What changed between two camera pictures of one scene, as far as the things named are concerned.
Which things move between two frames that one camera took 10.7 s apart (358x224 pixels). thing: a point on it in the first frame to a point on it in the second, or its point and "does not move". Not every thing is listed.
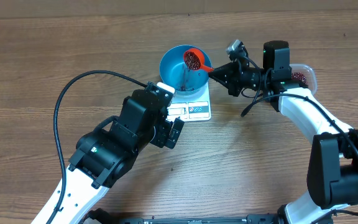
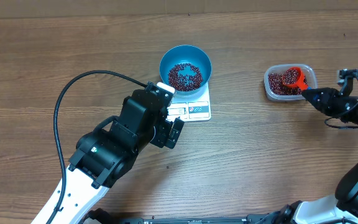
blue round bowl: (173, 70) does not move
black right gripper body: (234, 79) to (334, 101)
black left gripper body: (161, 138) does not move
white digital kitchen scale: (192, 106) does not move
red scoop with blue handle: (194, 59) to (294, 76)
